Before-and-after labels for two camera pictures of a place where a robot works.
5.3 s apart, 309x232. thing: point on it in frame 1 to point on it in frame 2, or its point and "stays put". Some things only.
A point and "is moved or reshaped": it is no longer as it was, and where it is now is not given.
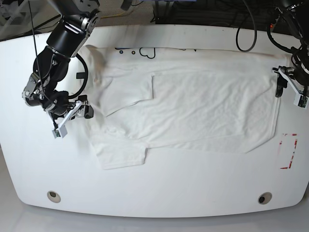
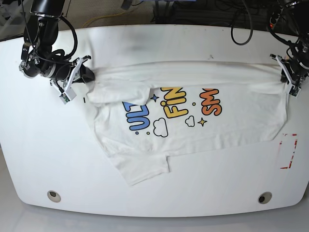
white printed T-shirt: x=143 y=97 is moved or reshaped
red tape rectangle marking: x=291 y=158 stays put
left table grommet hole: x=53 y=196 stays put
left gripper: x=63 y=109 to x=63 y=73
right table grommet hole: x=265 y=197 stays put
